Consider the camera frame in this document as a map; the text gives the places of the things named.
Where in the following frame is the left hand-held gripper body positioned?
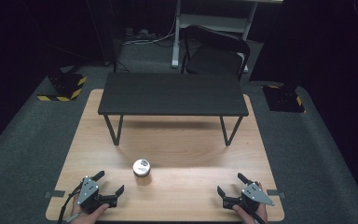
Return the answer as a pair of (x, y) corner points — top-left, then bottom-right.
(76, 175), (119, 215)

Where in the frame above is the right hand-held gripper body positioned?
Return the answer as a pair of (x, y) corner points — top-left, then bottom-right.
(222, 181), (276, 217)

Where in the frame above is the jar with silver lid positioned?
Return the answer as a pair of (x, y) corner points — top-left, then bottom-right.
(131, 158), (153, 187)

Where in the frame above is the person's left hand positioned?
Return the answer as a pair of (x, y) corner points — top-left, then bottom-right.
(70, 195), (110, 224)

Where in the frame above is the grey tape marker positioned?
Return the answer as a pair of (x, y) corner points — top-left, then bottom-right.
(267, 189), (286, 199)
(44, 189), (66, 199)

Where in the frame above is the black stand base striped tape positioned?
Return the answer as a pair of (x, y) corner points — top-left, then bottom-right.
(36, 72), (89, 103)
(261, 83), (307, 114)

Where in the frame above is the black shelf riser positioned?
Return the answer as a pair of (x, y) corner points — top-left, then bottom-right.
(97, 72), (250, 147)

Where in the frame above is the black chair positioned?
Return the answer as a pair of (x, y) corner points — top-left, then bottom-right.
(180, 24), (252, 82)

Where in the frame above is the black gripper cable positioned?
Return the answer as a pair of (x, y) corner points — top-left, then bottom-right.
(57, 181), (85, 224)
(244, 202), (268, 224)

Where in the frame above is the white cable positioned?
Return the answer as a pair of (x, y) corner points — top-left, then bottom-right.
(122, 17), (177, 47)

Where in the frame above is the white desk frame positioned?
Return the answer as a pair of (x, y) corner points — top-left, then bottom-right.
(171, 0), (284, 70)

